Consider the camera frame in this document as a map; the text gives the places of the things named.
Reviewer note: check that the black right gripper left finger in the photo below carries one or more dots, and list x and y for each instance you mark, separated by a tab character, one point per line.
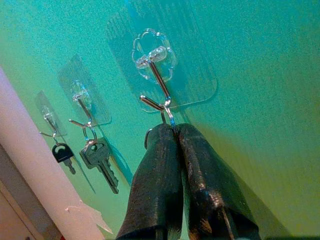
155	187

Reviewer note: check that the silver key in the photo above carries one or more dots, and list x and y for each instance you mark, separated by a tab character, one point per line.
96	156

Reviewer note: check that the green wall sheet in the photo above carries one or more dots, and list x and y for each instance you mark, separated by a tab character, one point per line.
250	62

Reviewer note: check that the black-headed key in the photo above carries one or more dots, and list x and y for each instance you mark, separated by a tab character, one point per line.
61	152

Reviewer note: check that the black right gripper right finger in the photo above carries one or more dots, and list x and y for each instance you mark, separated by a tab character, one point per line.
207	195

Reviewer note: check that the clear adhesive wall hook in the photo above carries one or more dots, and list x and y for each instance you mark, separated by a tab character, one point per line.
48	117
80	93
160	80

